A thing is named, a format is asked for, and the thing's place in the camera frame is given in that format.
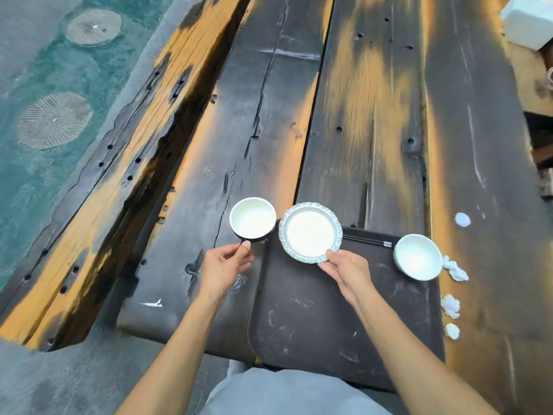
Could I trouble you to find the black chopstick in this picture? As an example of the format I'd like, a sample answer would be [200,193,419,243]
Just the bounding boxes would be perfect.
[342,237,392,248]
[343,234,393,246]

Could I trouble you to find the person's right forearm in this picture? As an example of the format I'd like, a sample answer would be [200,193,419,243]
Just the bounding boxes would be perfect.
[352,290,499,415]

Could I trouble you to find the white foam box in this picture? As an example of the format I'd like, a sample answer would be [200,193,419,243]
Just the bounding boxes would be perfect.
[500,0,553,52]

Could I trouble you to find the white scalloped plate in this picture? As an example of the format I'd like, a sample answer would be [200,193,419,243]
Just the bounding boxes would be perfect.
[279,202,344,264]

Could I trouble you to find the person's left hand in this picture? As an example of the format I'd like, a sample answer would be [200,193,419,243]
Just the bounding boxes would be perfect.
[196,240,255,301]

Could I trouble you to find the dark wooden furniture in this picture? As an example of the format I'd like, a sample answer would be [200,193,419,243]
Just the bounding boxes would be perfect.
[524,111,553,170]

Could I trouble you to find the long crumpled white paper scrap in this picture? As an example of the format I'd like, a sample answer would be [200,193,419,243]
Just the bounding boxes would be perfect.
[442,255,470,282]

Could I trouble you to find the person's grey clothing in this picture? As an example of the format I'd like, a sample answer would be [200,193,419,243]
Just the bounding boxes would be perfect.
[201,361,408,415]

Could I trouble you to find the dark rectangular tray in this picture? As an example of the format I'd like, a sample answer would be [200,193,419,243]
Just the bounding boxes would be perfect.
[247,227,446,393]

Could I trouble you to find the black cup with white inside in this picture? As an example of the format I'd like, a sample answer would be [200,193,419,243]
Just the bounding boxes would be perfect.
[229,197,277,245]

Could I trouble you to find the person's left forearm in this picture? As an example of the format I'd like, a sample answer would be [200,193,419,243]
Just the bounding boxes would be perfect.
[116,289,230,415]

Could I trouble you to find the white ceramic bowl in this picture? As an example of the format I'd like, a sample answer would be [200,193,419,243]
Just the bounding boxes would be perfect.
[393,234,443,282]

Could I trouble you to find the round ribbed stone disc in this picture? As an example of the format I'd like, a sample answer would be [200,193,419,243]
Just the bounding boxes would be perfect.
[65,8,123,47]
[16,92,94,151]

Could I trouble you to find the person's right hand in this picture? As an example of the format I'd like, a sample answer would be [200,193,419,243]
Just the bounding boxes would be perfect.
[317,249,378,308]

